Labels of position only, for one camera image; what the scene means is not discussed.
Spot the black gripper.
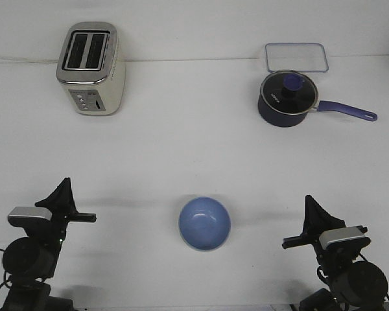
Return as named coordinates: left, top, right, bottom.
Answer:
left=34, top=177, right=96, bottom=242
left=281, top=195, right=362, bottom=262

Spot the blue bowl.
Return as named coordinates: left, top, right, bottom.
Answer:
left=178, top=196, right=231, bottom=251

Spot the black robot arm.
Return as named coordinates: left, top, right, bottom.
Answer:
left=2, top=178, right=97, bottom=310
left=282, top=195, right=389, bottom=310

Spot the dark blue saucepan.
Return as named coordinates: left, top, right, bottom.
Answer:
left=258, top=90, right=378, bottom=128

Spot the glass pot lid blue knob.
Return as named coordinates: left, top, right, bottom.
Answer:
left=261, top=71, right=318, bottom=115

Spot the cream and steel toaster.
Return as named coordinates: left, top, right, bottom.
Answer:
left=56, top=21, right=126, bottom=116

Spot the white toaster power cord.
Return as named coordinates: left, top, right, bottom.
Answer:
left=0, top=54, right=60, bottom=64

